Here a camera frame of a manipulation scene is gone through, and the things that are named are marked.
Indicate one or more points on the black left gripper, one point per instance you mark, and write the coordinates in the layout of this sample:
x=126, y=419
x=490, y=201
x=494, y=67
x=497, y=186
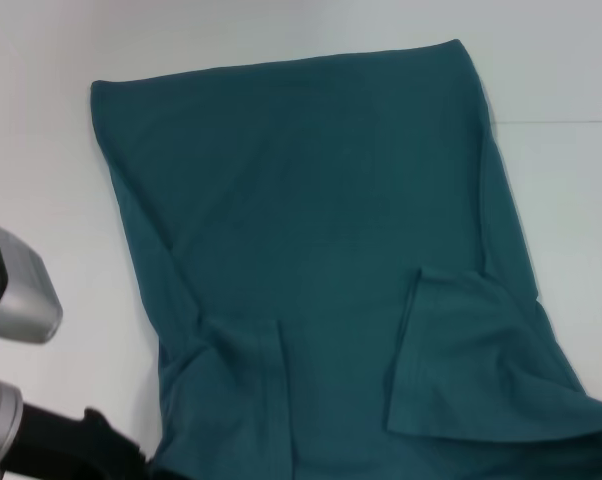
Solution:
x=76, y=445

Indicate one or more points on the teal blue shirt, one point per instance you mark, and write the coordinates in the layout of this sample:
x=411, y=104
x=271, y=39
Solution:
x=321, y=225

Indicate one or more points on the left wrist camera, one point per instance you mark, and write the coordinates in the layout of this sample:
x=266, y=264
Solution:
x=21, y=295

